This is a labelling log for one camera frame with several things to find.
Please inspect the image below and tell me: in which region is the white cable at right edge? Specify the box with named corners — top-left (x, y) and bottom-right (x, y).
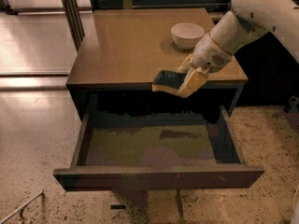
top-left (291, 184), bottom-right (299, 224)

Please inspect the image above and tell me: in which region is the white ceramic bowl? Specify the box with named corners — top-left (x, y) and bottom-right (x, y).
top-left (171, 22), bottom-right (205, 50)

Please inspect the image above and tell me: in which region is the open top drawer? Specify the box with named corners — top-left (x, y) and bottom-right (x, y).
top-left (53, 106), bottom-right (264, 191)

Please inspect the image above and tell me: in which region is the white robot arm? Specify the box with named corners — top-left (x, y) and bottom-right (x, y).
top-left (178, 0), bottom-right (299, 98)

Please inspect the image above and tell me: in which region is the metal rod on floor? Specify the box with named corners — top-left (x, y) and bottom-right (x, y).
top-left (0, 189), bottom-right (45, 224)

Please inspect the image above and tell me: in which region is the brown cabinet with counter top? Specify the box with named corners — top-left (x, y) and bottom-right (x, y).
top-left (66, 8), bottom-right (248, 116)

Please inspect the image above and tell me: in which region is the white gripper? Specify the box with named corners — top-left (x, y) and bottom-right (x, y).
top-left (177, 34), bottom-right (233, 98)

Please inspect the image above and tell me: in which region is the metal frame post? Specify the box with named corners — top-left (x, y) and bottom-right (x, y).
top-left (62, 0), bottom-right (85, 50)

